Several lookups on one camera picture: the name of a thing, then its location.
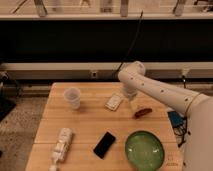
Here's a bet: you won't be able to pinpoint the white sponge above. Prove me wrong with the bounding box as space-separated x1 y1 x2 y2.
105 93 123 111

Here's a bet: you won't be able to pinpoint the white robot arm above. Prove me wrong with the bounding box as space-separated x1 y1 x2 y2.
118 61 213 171

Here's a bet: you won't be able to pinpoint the white ceramic cup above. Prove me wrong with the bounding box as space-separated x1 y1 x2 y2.
63 87 80 109

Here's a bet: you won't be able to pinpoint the brown sausage toy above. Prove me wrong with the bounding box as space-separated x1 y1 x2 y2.
134 108 152 119

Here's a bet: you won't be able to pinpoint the blue connector box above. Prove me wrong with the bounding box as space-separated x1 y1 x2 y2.
168 111 183 127

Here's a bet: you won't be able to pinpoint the green glass bowl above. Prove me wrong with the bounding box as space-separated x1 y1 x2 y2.
125 131 165 171

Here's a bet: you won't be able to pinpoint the black smartphone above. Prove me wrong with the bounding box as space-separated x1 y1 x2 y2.
93 132 116 159

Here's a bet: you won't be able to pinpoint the black floor cables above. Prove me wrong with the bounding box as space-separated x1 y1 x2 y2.
173 119 188 148

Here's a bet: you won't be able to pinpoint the black hanging cable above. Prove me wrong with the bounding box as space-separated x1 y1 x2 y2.
111 9 145 78

